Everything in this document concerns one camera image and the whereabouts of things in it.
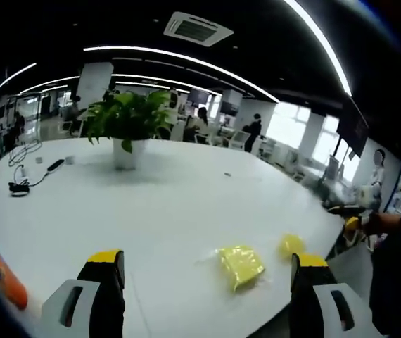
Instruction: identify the green potted plant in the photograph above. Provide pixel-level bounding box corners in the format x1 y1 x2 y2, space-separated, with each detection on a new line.
79 89 176 154

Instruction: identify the black power strip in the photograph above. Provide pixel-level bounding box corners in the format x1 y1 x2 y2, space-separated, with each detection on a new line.
45 158 65 174

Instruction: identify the white plant pot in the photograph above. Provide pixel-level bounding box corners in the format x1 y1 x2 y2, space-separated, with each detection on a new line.
111 137 147 171

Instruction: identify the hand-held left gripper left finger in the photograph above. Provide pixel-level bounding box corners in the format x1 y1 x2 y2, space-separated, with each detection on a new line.
41 249 126 338

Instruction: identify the grey looped cable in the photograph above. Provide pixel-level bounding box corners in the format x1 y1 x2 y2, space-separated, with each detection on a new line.
8 139 43 167

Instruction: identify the white office chair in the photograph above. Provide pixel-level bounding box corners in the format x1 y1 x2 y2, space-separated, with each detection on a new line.
227 130 251 151

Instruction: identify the white charger adapter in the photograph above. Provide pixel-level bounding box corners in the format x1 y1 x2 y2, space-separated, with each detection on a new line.
13 164 30 184

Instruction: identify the small yellow silicone block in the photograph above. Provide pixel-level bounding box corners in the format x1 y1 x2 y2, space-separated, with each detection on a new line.
278 232 306 262

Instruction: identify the orange object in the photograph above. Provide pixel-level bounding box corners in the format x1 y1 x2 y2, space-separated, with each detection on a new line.
0 230 29 311

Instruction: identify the wall-mounted dark screen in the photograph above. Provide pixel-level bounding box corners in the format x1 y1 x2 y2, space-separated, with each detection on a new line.
336 99 369 157

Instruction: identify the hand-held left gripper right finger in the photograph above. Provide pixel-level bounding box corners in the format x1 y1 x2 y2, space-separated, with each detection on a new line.
290 252 381 338

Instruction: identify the black coiled cable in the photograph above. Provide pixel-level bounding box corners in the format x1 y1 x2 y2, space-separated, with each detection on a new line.
8 172 48 197

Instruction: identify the ceiling air conditioner vent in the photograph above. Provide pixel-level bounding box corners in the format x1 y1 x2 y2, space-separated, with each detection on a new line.
163 11 234 47

